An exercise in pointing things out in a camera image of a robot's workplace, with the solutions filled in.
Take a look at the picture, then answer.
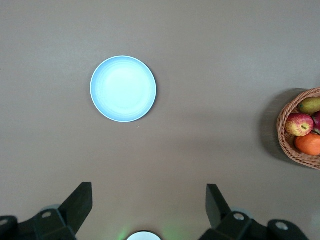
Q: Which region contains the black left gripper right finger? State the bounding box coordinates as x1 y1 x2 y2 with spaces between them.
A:
199 184 308 240

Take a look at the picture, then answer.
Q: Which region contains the brown wicker basket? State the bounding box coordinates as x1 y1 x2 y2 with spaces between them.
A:
276 87 320 171

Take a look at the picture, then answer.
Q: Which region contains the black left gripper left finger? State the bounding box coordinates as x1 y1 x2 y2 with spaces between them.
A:
0 182 93 240

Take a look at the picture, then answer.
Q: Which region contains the pink dragon fruit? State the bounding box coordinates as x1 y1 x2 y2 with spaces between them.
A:
312 111 320 135

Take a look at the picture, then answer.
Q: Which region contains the light blue plate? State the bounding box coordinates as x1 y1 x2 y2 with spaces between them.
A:
89 55 158 123

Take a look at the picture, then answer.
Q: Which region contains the yellow green mango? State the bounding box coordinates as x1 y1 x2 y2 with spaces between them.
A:
298 97 320 116

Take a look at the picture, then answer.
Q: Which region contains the red yellow apple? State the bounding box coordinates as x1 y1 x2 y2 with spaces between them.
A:
284 112 315 137

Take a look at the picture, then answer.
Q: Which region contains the orange fruit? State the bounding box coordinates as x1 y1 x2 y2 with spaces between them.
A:
294 132 320 156

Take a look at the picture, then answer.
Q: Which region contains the brown table cloth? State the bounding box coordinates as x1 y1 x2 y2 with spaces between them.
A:
0 0 320 240

